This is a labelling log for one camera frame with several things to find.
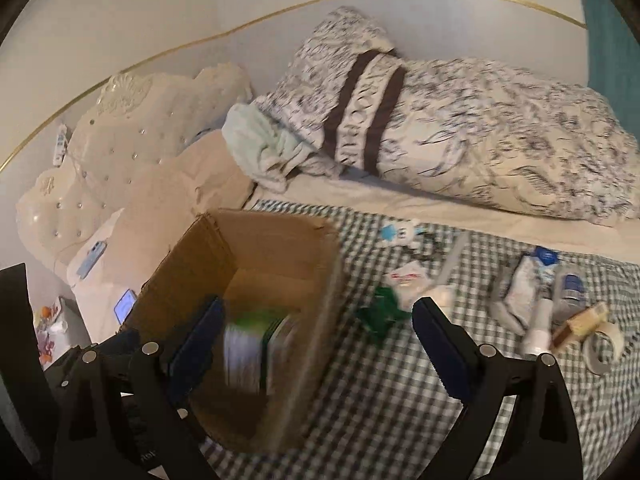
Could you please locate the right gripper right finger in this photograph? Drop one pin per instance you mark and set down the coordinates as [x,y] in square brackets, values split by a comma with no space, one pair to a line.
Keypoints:
[541,439]

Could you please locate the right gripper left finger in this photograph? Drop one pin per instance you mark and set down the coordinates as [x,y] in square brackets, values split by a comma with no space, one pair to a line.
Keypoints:
[123,403]

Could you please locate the brown yellow carton box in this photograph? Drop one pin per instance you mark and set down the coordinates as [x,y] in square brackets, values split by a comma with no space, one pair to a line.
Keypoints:
[579,326]

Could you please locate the white green medicine box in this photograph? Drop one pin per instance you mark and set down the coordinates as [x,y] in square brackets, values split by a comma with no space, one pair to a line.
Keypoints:
[256,347]

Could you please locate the clear plastic water bottle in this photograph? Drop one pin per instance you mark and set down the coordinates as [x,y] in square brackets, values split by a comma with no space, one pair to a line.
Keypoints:
[569,293]

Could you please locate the navy white tissue pack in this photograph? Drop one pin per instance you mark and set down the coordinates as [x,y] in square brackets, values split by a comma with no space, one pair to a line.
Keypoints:
[517,292]

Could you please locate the white long-handled bath sponge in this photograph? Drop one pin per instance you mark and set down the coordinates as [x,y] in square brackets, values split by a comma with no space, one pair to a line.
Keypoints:
[439,290]

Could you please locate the green plastic bag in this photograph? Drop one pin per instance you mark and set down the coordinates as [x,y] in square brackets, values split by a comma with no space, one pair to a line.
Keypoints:
[381,314]

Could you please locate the white plush toy blue star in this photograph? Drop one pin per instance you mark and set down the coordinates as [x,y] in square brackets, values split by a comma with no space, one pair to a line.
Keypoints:
[401,233]

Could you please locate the white tape roll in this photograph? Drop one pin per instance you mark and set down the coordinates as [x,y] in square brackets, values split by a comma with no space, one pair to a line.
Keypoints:
[603,348]

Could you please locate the blue smartphone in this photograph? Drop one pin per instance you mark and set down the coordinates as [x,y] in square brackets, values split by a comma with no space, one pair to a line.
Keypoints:
[90,260]

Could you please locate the small blue tissue packet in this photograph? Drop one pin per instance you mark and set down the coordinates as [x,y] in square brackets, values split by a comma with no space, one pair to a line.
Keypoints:
[546,257]

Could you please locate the brown cardboard box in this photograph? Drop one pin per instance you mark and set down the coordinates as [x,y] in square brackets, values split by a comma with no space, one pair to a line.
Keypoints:
[256,263]

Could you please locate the white red sachet packet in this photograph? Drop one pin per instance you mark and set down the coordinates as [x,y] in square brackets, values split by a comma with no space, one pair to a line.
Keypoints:
[408,283]

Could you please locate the white power strip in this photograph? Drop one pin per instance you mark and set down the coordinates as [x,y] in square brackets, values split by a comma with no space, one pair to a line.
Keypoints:
[60,146]

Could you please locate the cream tufted headboard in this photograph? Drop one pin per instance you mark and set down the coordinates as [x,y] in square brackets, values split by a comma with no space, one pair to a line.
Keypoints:
[137,122]

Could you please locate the pale green towel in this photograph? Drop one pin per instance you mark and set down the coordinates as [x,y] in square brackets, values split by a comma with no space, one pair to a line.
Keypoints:
[266,151]

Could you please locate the floral patterned pillow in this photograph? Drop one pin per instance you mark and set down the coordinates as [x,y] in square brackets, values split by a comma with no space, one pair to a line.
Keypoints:
[467,128]

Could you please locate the teal curtain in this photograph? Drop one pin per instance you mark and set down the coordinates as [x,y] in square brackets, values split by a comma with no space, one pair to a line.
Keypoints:
[613,61]

